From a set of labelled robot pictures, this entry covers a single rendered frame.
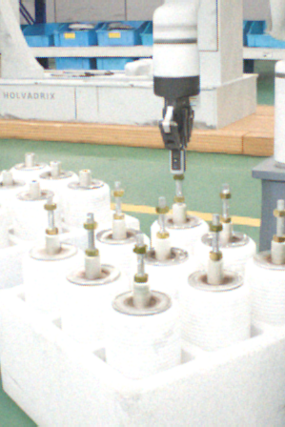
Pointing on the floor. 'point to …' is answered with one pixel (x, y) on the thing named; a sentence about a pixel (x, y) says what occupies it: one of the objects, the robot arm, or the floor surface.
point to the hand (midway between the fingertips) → (177, 160)
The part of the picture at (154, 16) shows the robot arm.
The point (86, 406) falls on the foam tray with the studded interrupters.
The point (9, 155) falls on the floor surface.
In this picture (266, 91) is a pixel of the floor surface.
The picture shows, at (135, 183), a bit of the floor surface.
